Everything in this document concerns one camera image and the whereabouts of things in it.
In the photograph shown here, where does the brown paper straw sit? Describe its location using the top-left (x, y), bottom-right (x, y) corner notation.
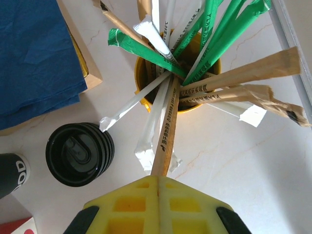
top-left (136, 0), bottom-right (153, 27)
top-left (92, 0), bottom-right (156, 52)
top-left (150, 77), bottom-right (183, 176)
top-left (179, 84), bottom-right (275, 104)
top-left (179, 46), bottom-right (303, 98)
top-left (180, 94), bottom-right (312, 128)

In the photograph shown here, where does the white paper wrapped straw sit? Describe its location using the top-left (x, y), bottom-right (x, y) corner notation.
top-left (206, 101), bottom-right (268, 128)
top-left (134, 77), bottom-right (173, 171)
top-left (168, 146), bottom-right (183, 174)
top-left (99, 71), bottom-right (171, 133)
top-left (133, 14), bottom-right (182, 73)
top-left (151, 0), bottom-right (173, 49)

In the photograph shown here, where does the yellow napkin stack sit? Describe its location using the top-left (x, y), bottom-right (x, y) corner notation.
top-left (69, 31), bottom-right (89, 78)

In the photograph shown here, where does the green paper wrapped straw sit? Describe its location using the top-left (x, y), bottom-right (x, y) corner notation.
top-left (195, 0), bottom-right (249, 64)
top-left (171, 0), bottom-right (225, 58)
top-left (108, 28), bottom-right (188, 79)

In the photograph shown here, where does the bunch of wrapped straws and chopsticks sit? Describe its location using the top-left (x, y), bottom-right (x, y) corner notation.
top-left (181, 0), bottom-right (272, 86)

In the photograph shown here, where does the yellow straw holder cup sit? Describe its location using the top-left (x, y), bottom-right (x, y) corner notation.
top-left (134, 29), bottom-right (222, 115)

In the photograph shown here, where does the blue napkin stack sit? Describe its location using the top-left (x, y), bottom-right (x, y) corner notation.
top-left (0, 0), bottom-right (88, 130)

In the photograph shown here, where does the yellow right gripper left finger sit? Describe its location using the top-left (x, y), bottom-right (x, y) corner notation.
top-left (62, 175), bottom-right (160, 234)

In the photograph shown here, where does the red white paper gift bag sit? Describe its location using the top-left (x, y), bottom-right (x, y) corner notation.
top-left (0, 216), bottom-right (38, 234)

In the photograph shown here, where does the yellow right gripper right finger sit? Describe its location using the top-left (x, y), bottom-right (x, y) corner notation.
top-left (158, 175), bottom-right (252, 234)

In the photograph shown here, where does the aluminium table edge rail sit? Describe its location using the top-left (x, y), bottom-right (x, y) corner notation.
top-left (269, 0), bottom-right (312, 113)

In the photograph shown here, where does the brown napkin tray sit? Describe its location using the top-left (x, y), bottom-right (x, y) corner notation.
top-left (0, 0), bottom-right (103, 136)

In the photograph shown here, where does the stack of paper cups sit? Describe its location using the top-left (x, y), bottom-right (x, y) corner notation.
top-left (0, 153), bottom-right (31, 200)

